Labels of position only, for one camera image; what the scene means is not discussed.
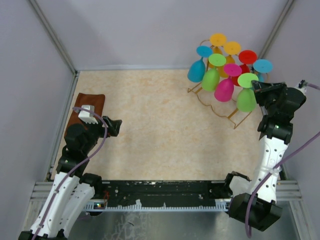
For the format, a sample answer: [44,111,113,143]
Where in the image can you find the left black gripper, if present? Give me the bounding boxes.
[82,115,122,154]

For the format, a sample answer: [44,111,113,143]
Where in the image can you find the green wine glass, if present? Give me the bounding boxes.
[201,53,227,92]
[236,73,259,113]

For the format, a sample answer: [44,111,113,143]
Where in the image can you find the pink wine glass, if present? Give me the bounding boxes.
[214,63,242,103]

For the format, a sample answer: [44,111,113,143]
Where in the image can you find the blue wine glass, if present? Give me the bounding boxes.
[187,45,213,83]
[252,59,273,82]

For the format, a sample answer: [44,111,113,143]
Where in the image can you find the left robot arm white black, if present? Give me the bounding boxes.
[18,116,122,240]

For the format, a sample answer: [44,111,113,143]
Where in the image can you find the red wine glass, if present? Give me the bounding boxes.
[231,50,258,89]

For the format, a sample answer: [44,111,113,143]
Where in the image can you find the yellow wine glass front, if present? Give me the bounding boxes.
[217,41,242,78]

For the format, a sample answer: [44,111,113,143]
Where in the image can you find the yellow wine glass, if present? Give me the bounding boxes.
[217,41,242,78]
[207,33,227,68]

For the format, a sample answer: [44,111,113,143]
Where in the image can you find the yellow wine glass back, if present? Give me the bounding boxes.
[207,33,227,68]

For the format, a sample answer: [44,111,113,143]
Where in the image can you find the brown folded cloth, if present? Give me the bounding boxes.
[64,92,106,139]

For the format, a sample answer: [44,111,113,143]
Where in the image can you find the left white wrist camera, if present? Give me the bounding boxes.
[78,105,99,124]

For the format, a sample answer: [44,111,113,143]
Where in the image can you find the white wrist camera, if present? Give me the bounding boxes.
[294,80,308,95]
[78,105,99,124]

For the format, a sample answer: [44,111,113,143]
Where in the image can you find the gold wire glass rack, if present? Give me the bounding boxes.
[187,36,270,129]

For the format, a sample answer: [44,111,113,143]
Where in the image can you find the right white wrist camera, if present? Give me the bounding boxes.
[294,80,308,95]

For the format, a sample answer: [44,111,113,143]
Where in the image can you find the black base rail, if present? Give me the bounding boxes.
[84,180,231,216]

